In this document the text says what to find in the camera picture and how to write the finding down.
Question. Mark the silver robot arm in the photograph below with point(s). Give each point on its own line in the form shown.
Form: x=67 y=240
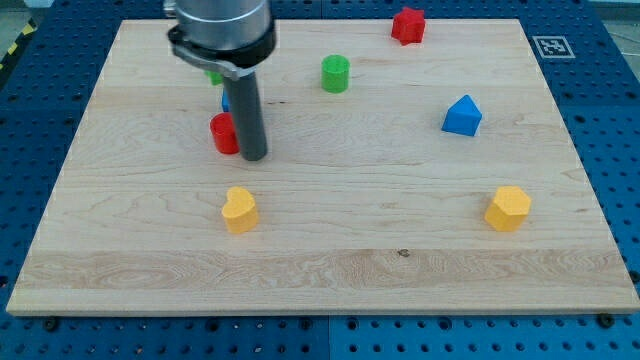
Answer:
x=228 y=37

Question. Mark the yellow heart block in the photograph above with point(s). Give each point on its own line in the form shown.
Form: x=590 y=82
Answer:
x=240 y=211

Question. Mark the wooden board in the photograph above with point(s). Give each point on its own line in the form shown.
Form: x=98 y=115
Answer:
x=365 y=205

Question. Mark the red cylinder block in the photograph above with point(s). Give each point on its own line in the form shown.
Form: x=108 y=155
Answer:
x=223 y=133

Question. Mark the green cylinder block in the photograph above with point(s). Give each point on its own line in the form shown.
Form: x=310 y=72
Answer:
x=335 y=71

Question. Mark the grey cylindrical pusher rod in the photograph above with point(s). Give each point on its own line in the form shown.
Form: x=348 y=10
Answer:
x=245 y=107

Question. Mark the small blue block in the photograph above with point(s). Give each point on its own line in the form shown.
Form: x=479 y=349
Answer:
x=225 y=102

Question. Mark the small green block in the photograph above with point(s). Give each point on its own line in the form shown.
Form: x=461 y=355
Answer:
x=214 y=78

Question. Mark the blue triangular prism block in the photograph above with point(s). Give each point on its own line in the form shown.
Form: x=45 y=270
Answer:
x=463 y=117

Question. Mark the red star block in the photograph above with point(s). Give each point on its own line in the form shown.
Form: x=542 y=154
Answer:
x=408 y=26

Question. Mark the yellow hexagon block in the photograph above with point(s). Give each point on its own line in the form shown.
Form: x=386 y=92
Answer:
x=508 y=209

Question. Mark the white fiducial marker tag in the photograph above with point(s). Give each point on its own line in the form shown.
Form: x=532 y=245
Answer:
x=553 y=47

